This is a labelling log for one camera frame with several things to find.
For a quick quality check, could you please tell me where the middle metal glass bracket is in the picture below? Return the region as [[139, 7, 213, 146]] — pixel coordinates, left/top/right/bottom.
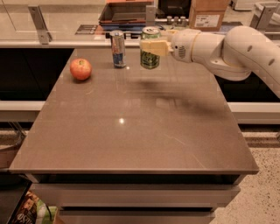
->
[[145, 5, 156, 26]]

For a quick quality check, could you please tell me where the metal glass bracket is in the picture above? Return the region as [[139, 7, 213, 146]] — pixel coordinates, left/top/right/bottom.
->
[[145, 5, 156, 26], [250, 2, 280, 33], [28, 5, 53, 45]]

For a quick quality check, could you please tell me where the left metal glass bracket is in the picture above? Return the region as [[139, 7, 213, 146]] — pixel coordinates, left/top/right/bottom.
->
[[28, 5, 53, 45]]

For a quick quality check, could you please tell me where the Red Bull can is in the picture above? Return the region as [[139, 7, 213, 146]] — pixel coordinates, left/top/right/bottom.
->
[[109, 30, 126, 68]]

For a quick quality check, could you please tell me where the grey cabinet drawer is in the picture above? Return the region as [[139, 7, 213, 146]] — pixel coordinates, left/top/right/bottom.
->
[[59, 211, 214, 224], [31, 184, 240, 208]]

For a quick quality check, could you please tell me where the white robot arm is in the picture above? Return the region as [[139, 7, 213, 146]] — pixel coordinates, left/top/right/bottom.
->
[[140, 25, 280, 98]]

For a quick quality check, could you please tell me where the right metal glass bracket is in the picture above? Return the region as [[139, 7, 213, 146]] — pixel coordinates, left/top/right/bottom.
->
[[250, 2, 280, 33]]

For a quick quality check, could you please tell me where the cardboard box with label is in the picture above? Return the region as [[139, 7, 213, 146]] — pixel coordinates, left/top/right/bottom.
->
[[189, 0, 229, 32]]

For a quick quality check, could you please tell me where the lower grey cabinet drawer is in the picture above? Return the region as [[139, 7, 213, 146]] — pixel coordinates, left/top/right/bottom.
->
[[59, 211, 214, 224]]

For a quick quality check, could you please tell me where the upper grey cabinet drawer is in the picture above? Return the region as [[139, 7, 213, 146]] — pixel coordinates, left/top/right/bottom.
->
[[31, 184, 240, 208]]

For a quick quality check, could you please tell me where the red apple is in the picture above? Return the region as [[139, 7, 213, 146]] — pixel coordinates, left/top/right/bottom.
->
[[70, 58, 92, 81]]

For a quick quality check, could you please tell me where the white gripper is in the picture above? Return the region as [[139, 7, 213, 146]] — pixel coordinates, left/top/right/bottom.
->
[[140, 29, 200, 63]]

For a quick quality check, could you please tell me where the snack bag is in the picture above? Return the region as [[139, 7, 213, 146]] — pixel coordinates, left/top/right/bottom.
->
[[11, 191, 57, 224]]

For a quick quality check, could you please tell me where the dark tray bin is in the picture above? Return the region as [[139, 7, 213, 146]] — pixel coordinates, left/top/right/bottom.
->
[[99, 1, 153, 25]]

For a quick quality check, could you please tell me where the green LaCroix soda can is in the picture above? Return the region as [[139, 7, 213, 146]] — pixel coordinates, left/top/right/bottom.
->
[[140, 26, 161, 69]]

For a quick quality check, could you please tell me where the brown basket at left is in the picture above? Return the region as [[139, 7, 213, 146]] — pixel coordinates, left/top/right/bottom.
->
[[0, 130, 25, 169]]

